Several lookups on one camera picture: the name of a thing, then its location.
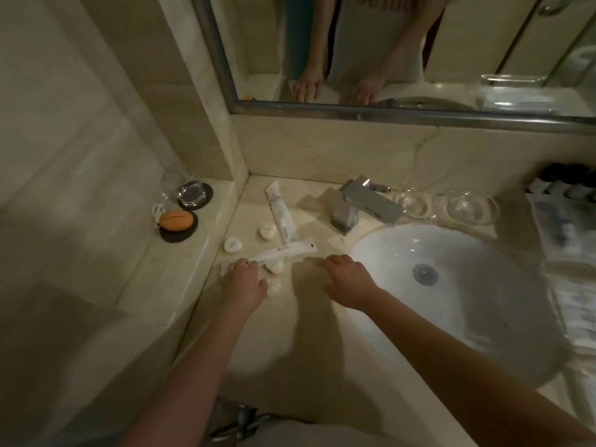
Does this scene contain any person's right hand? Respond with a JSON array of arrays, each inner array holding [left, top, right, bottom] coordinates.
[[318, 254, 381, 310]]

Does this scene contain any person's left hand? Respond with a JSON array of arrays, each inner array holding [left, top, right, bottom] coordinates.
[[219, 258, 270, 317]]

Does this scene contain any white tube packet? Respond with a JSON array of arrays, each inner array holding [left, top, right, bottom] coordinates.
[[264, 181, 301, 245]]

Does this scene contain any clear glass dish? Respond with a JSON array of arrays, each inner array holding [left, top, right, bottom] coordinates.
[[446, 192, 500, 227], [393, 191, 431, 219]]

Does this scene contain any clear drinking glass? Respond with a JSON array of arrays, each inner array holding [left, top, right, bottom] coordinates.
[[160, 167, 208, 208]]

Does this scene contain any stack of long white packets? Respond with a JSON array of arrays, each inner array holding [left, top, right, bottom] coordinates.
[[542, 264, 596, 340]]

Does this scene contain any person's left forearm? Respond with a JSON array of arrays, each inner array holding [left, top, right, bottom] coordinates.
[[119, 302, 261, 447]]

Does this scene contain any person's right forearm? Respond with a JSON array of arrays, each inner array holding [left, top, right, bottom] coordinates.
[[368, 288, 596, 447]]

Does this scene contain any white sink basin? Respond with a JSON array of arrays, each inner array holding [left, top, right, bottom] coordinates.
[[346, 225, 571, 389]]

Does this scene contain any round sink drain stopper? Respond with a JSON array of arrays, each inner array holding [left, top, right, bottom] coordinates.
[[412, 263, 440, 287]]

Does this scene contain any chrome faucet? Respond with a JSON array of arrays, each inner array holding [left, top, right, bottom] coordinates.
[[329, 176, 405, 236]]

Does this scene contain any round black soap dish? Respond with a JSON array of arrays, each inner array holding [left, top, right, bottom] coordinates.
[[159, 210, 200, 245]]

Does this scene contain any round black coaster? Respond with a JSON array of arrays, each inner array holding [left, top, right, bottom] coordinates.
[[176, 181, 215, 211]]

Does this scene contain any orange soap with cord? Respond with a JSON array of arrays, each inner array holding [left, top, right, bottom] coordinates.
[[151, 202, 194, 233]]

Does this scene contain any metal framed wall mirror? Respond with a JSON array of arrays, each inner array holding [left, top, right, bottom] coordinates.
[[191, 0, 596, 135]]

